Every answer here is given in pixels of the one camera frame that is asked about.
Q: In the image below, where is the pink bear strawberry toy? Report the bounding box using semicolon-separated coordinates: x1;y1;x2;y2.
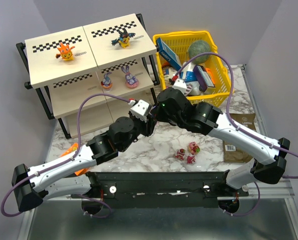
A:
188;141;200;155

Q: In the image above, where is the purple bunny donut toy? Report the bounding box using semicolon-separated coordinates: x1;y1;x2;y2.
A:
121;65;139;89

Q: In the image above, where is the purple bunny orange cup toy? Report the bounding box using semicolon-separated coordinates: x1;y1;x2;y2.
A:
101;72;113;91

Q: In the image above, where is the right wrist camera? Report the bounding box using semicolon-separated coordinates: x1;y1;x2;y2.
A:
173;78;188;96

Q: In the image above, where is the yellow plastic basket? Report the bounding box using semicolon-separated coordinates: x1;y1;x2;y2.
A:
153;30;231;107

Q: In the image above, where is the orange Scrub Daddy box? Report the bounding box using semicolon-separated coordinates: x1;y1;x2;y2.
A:
60;142;89;177

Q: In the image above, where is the striped pink grey sponge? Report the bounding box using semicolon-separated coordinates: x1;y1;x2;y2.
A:
184;84;193;96

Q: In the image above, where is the dark purple box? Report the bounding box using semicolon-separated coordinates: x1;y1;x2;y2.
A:
193;65;215;93

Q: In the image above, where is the green textured ball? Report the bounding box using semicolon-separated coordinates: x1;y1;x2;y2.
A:
188;40;211;65

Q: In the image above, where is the red pink bear toy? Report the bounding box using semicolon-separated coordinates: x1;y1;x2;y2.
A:
175;148;185;160

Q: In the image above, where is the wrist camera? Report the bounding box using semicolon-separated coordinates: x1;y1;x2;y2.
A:
129;99;152;123
173;78;188;96

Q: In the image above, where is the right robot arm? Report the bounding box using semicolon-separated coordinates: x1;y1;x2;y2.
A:
153;87;290;189

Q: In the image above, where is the brown coffee bag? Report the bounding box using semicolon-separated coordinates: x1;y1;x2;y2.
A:
223;113;256;163

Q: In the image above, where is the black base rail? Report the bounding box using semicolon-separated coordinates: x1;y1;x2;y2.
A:
84;171;248;209

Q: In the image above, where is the blue white pouch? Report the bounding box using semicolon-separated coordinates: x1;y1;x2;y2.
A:
179;62;197;83

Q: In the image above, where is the cream paper roll pack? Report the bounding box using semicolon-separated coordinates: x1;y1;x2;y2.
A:
163;66;177;87

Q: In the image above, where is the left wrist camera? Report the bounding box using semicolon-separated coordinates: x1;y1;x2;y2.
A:
129;99;152;123

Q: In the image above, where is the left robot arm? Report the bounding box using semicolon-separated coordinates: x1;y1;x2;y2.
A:
11;110;157;213

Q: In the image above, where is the blue Harry's box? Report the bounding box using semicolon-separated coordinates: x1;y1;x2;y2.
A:
156;37;182;71

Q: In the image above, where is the orange dragon toy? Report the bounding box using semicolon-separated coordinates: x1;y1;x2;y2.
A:
56;42;75;61

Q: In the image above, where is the small red pink toy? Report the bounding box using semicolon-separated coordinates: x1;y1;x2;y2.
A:
187;154;196;164

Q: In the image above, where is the black yellow bat toy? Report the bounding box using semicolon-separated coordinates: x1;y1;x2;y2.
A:
111;28;136;49

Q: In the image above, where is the beige three-tier shelf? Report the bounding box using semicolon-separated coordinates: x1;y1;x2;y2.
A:
16;13;160;139

